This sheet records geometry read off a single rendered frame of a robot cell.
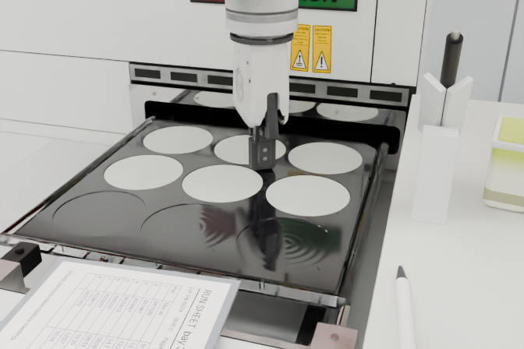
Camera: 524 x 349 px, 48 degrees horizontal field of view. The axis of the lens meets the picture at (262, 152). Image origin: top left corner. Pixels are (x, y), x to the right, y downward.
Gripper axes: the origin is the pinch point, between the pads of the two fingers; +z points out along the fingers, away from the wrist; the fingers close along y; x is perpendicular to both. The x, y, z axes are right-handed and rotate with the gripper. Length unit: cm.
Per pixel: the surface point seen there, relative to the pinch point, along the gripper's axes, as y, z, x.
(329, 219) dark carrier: 14.0, 2.4, 4.0
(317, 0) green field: -12.2, -16.6, 11.3
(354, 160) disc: 0.8, 2.4, 12.6
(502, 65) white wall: -117, 31, 125
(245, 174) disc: 1.0, 2.4, -2.5
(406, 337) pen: 40.3, -5.1, -1.2
